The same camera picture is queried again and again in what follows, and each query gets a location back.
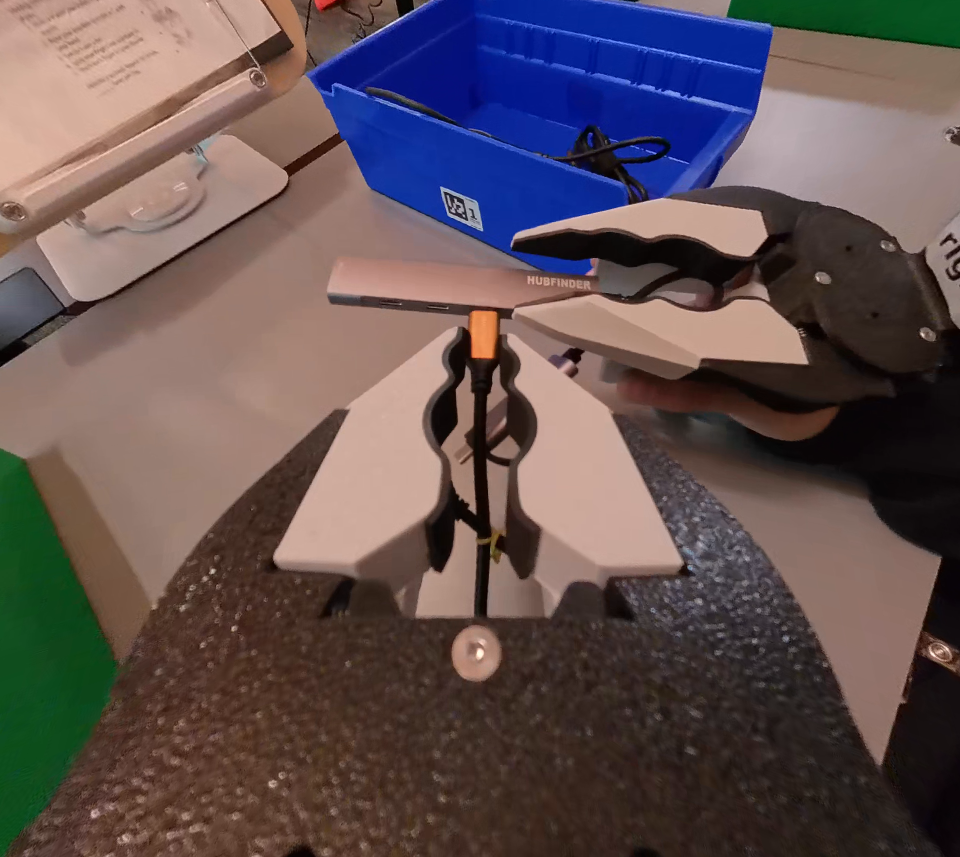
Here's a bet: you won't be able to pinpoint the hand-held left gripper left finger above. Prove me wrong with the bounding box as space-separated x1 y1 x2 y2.
272 328 462 618

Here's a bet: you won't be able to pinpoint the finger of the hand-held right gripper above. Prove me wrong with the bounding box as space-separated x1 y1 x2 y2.
512 283 813 380
510 188 789 292

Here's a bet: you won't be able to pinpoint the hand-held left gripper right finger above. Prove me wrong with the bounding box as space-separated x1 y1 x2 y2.
504 330 686 614

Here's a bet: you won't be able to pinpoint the black cable with orange plugs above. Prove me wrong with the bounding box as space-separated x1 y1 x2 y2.
448 308 528 620

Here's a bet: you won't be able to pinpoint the grey usb hub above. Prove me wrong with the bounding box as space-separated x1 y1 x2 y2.
327 257 625 311

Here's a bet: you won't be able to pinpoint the grey desk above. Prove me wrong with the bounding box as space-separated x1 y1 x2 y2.
0 24 960 761

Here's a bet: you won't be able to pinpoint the person's right hand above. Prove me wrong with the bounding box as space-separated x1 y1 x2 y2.
618 375 845 440

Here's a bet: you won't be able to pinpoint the blue plastic bin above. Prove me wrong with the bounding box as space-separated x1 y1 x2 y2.
307 0 774 273

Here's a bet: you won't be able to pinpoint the instruction sheets on stand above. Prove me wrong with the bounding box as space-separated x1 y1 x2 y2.
0 0 310 305

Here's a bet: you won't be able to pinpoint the black phone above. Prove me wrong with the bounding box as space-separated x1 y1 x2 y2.
0 268 66 357

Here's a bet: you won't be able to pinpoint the printed instruction sheet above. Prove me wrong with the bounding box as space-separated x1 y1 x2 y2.
0 0 295 198

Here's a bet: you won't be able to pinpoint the black coiled cable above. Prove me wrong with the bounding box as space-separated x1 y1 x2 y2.
366 86 672 202

